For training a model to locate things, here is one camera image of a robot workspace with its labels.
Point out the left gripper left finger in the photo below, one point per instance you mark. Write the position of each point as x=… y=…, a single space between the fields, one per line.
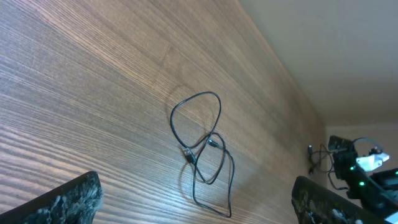
x=76 y=201

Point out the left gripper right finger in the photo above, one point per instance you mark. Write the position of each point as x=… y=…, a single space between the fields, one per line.
x=314 y=204

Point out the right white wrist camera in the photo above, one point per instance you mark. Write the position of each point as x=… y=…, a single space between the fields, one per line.
x=373 y=160

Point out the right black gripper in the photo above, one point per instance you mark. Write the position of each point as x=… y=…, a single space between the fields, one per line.
x=344 y=156

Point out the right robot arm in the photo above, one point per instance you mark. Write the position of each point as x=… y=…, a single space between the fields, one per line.
x=377 y=192

